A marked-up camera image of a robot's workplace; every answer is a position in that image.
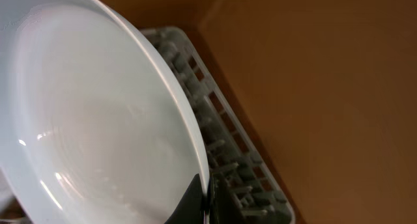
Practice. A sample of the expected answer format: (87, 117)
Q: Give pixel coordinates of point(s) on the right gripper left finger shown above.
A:
(190, 208)

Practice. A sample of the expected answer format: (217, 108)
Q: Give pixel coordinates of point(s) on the grey dishwasher rack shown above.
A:
(230, 152)

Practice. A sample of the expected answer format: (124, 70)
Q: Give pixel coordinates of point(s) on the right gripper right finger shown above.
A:
(221, 206)

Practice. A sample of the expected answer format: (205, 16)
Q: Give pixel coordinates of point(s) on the large light blue plate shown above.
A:
(95, 127)

